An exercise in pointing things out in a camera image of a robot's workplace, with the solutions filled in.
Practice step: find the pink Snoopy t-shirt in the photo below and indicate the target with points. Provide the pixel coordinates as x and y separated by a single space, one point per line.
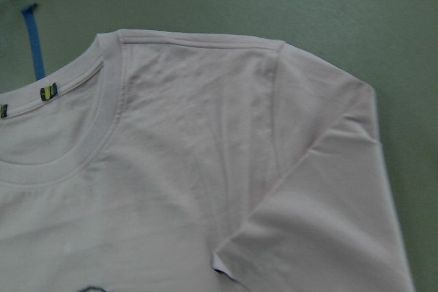
161 161

